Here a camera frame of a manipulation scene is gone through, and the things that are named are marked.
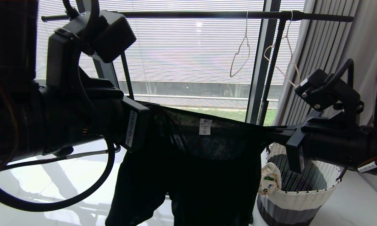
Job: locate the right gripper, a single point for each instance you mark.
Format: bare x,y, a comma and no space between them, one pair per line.
329,144

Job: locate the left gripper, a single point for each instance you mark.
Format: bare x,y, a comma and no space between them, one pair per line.
113,116

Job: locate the cream printed garment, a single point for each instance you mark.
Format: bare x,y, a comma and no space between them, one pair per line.
270,179

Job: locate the black garment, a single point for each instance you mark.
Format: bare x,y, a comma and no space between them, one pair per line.
191,188

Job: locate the pink clothes hanger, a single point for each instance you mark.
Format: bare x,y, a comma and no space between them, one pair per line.
246,28
291,53

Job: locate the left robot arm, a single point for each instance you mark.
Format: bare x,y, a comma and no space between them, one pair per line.
12,125

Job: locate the white laundry basket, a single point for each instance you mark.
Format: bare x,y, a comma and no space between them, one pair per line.
301,201

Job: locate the black clothes rack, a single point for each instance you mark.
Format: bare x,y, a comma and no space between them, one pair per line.
207,14

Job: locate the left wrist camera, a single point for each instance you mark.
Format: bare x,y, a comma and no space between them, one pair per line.
113,34

